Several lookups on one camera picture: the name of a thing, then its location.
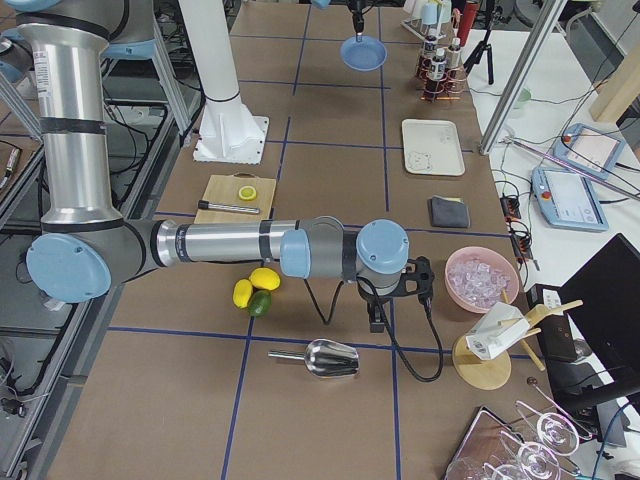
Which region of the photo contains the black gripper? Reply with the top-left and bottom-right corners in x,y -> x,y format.
347,0 -> 366,39
368,256 -> 434,333

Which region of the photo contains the blue plate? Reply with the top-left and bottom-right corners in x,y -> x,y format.
340,35 -> 387,72

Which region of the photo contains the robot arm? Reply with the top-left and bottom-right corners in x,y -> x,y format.
310,1 -> 370,42
13,1 -> 434,332

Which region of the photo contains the steel ice scoop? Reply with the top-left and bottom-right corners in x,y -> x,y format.
268,339 -> 360,378

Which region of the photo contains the bottle white cap lower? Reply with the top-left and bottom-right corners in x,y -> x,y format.
416,28 -> 438,80

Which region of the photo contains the bottle white cap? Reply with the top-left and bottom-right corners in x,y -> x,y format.
416,28 -> 438,80
423,48 -> 446,101
446,37 -> 461,69

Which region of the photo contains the bottle white cap left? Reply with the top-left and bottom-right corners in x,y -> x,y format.
423,48 -> 446,101

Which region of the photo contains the bottle white cap right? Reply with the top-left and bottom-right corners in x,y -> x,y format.
446,37 -> 461,69

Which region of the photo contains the pink bowl of ice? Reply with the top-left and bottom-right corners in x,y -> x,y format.
445,246 -> 520,313

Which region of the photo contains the grey yellow folded cloth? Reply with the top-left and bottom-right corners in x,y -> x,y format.
428,196 -> 470,228

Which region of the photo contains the round wooden stand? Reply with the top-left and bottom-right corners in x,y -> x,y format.
452,300 -> 583,390

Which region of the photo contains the green avocado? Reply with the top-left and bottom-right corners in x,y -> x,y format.
247,290 -> 272,317

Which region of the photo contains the yellow lemon large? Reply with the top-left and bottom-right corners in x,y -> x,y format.
249,267 -> 281,291

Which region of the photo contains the white paper carton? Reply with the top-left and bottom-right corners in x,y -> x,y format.
465,302 -> 530,361

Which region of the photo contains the yellow lemon small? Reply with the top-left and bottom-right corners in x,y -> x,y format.
232,279 -> 254,309

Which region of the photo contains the black tripod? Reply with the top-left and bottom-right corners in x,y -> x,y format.
463,0 -> 502,85

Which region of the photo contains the cream bear tray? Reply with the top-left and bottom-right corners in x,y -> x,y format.
401,119 -> 465,176

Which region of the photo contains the half lemon slice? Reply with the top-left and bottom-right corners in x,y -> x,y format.
237,185 -> 258,202

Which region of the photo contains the bamboo cutting board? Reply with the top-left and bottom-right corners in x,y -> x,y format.
194,174 -> 277,224

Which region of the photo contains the steel muddler black cap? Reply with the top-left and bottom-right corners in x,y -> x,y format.
197,199 -> 261,215

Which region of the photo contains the blue teach pendant near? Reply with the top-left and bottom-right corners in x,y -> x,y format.
531,167 -> 609,232

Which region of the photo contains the blue teach pendant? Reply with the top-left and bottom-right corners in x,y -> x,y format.
531,167 -> 609,232
553,123 -> 626,180

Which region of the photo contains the wine glass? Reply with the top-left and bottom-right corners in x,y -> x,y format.
517,442 -> 560,480
536,412 -> 580,457

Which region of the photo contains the black monitor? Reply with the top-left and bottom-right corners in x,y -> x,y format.
539,233 -> 639,413

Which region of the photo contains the blue teach pendant far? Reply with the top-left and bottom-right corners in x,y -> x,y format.
553,123 -> 626,180

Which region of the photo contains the copper wire bottle rack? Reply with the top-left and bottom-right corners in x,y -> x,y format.
416,48 -> 466,102

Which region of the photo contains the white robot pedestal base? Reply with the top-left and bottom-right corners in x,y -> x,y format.
179,0 -> 269,165

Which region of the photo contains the aluminium frame post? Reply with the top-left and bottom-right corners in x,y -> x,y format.
479,0 -> 568,155

